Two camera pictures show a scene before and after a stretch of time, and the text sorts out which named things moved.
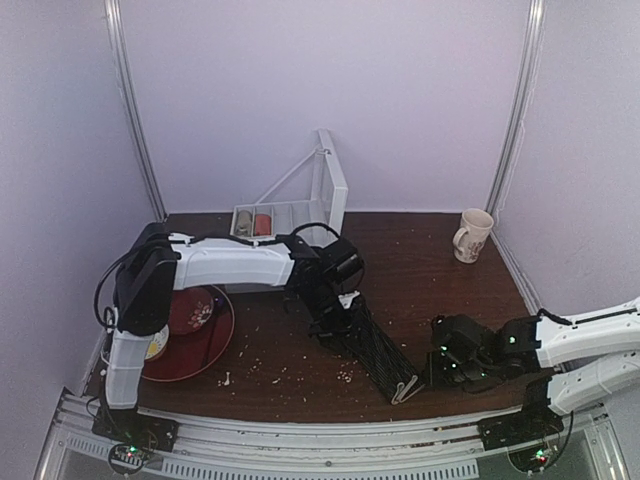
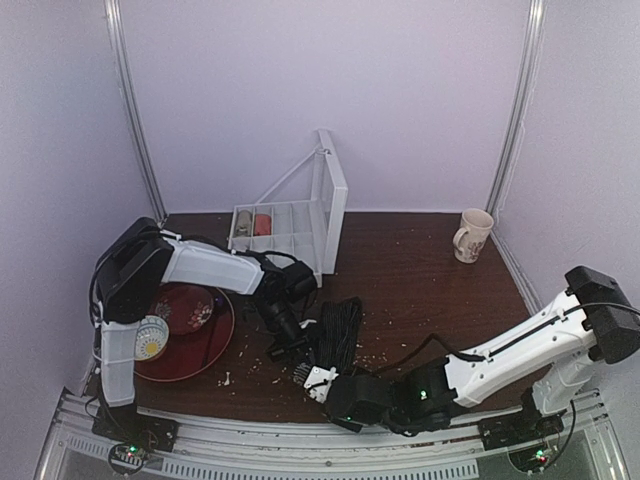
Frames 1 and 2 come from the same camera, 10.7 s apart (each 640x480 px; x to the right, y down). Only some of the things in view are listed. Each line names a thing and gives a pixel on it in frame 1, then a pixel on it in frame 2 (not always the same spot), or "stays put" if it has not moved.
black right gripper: (439, 368) → (335, 391)
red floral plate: (190, 309) stays put
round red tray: (187, 354) stays put
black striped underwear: (382, 357) → (336, 338)
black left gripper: (329, 326) → (288, 345)
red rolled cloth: (262, 225) stays put
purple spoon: (219, 305) stays put
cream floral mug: (469, 240) stays put
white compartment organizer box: (312, 192) stays put
